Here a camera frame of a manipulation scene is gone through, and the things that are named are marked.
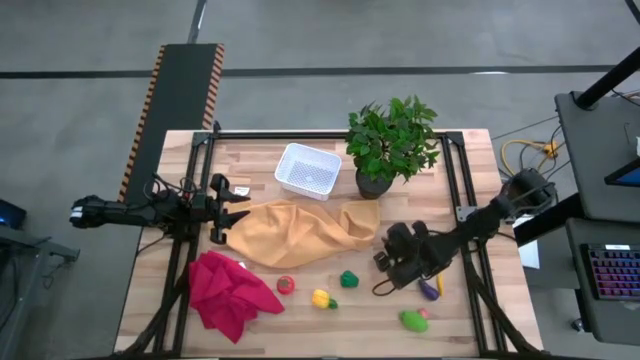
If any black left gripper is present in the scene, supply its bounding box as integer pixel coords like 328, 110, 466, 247
192, 173, 252, 245

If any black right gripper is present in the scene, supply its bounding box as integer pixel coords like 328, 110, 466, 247
374, 221, 439, 292

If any yellow toy pineapple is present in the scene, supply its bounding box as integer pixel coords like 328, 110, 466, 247
311, 288, 339, 311

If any lime green toy produce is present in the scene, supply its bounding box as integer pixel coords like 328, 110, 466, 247
398, 309, 430, 334

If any purple toy eggplant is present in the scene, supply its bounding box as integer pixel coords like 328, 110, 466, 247
417, 278, 441, 302

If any orange cloth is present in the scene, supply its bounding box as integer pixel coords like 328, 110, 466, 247
225, 198, 381, 270

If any black plant pot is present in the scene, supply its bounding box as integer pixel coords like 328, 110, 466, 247
355, 168, 395, 201

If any red cloth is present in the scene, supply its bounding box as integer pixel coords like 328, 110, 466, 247
187, 250, 286, 345

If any white perforated plastic basket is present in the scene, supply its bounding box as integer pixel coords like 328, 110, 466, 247
273, 142, 344, 202

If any green leafy plant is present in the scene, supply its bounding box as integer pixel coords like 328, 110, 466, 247
344, 94, 441, 184

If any black hazard-striped floor mat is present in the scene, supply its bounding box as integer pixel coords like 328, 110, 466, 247
118, 43, 226, 204

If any white paper sheet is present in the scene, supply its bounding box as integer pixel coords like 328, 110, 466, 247
516, 214, 542, 271

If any dark grey keyboard desk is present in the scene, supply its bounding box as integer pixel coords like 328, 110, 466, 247
564, 217, 640, 347

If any grey metal stand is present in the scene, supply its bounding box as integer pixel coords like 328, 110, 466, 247
0, 224, 81, 360

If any dark device with blue light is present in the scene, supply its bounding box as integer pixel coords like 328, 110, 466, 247
0, 198, 29, 232

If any backlit keyboard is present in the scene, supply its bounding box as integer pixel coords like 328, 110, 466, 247
581, 243, 640, 302

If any tablet with blue screen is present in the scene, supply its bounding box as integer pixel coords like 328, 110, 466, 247
603, 157, 640, 189

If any black pole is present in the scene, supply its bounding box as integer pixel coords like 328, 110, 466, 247
573, 47, 640, 110

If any black aluminium rig frame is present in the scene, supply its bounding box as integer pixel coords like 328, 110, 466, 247
113, 119, 547, 360

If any yellow extension cable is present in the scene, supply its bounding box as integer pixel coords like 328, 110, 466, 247
500, 139, 560, 177

